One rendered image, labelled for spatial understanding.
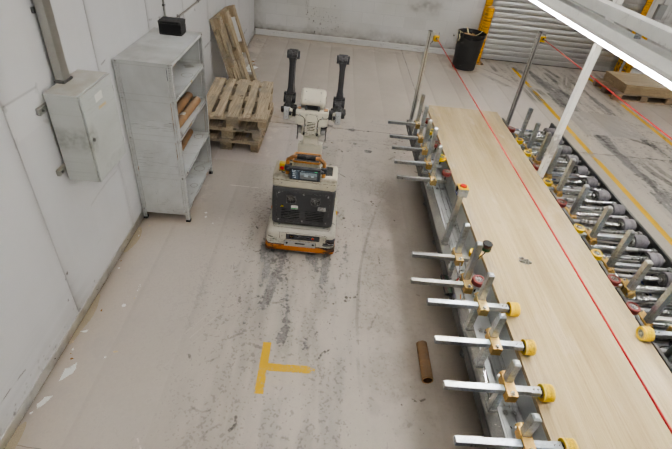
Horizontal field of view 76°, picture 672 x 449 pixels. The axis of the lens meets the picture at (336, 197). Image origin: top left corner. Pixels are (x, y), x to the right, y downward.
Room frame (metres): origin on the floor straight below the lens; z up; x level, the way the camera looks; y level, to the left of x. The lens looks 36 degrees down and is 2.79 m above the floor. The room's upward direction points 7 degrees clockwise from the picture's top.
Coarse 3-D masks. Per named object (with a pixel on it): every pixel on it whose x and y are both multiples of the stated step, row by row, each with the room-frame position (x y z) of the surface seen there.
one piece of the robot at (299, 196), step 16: (288, 160) 2.98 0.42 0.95; (320, 160) 2.99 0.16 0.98; (288, 176) 2.98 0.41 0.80; (336, 176) 3.06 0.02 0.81; (272, 192) 2.98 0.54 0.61; (288, 192) 2.97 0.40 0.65; (304, 192) 2.97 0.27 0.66; (320, 192) 2.98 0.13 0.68; (272, 208) 2.98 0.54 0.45; (288, 208) 2.97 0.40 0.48; (304, 208) 2.97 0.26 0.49; (320, 208) 2.98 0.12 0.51; (304, 224) 2.98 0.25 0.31; (320, 224) 2.98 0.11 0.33
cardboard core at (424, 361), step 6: (420, 342) 2.06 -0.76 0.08; (426, 342) 2.07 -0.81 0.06; (420, 348) 2.01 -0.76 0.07; (426, 348) 2.01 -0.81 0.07; (420, 354) 1.96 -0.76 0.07; (426, 354) 1.96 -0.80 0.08; (420, 360) 1.92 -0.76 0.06; (426, 360) 1.91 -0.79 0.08; (420, 366) 1.87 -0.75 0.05; (426, 366) 1.86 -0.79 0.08; (426, 372) 1.81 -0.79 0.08; (426, 378) 1.81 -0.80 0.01; (432, 378) 1.78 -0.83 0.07
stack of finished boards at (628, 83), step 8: (608, 72) 8.80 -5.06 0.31; (616, 72) 8.85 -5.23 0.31; (624, 72) 8.92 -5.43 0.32; (608, 80) 8.69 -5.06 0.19; (616, 80) 8.47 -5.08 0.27; (624, 80) 8.39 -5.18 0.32; (632, 80) 8.45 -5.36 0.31; (640, 80) 8.51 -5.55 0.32; (648, 80) 8.58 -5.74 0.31; (656, 80) 8.64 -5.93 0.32; (616, 88) 8.39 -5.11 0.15; (624, 88) 8.16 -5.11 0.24; (632, 88) 8.14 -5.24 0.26; (640, 88) 8.15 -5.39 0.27; (648, 88) 8.17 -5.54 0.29; (656, 88) 8.19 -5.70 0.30; (664, 88) 8.21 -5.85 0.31; (656, 96) 8.19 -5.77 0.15; (664, 96) 8.20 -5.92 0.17
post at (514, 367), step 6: (516, 360) 1.24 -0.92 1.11; (510, 366) 1.24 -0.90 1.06; (516, 366) 1.22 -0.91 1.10; (510, 372) 1.22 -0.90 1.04; (516, 372) 1.22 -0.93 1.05; (504, 378) 1.23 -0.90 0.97; (510, 378) 1.22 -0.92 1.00; (492, 396) 1.24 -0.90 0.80; (498, 396) 1.22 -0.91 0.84; (492, 402) 1.22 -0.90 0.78; (498, 402) 1.22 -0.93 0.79; (492, 408) 1.22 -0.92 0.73
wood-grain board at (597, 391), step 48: (480, 144) 3.79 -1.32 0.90; (480, 192) 2.94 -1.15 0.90; (480, 240) 2.33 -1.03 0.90; (528, 240) 2.40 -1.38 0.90; (576, 240) 2.47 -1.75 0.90; (528, 288) 1.93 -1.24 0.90; (576, 288) 1.98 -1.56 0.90; (528, 336) 1.56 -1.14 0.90; (576, 336) 1.60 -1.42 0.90; (624, 336) 1.64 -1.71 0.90; (528, 384) 1.28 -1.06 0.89; (576, 384) 1.30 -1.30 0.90; (624, 384) 1.33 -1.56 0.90; (576, 432) 1.05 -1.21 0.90; (624, 432) 1.08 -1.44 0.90
